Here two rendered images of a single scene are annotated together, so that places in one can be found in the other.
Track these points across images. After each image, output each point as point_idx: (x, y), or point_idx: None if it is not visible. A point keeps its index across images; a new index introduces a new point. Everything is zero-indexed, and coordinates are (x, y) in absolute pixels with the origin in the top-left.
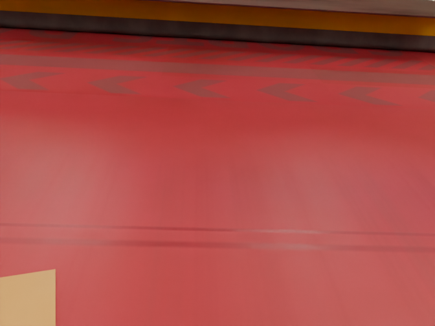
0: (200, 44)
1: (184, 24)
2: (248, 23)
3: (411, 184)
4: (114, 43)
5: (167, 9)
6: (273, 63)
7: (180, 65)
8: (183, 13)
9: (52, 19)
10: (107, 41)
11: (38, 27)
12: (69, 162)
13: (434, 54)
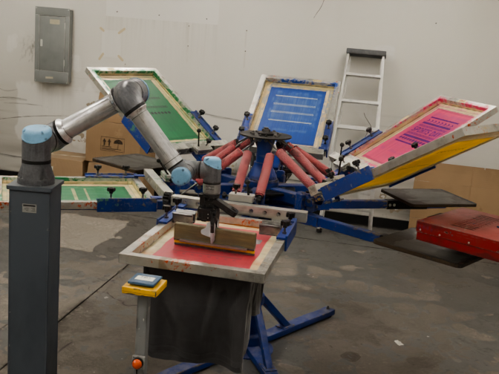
0: (214, 251)
1: (212, 248)
2: (221, 248)
3: (217, 264)
4: (202, 250)
5: (210, 245)
6: (220, 254)
7: (209, 254)
8: (212, 246)
9: (194, 245)
10: (201, 249)
11: (192, 246)
12: (195, 260)
13: (248, 255)
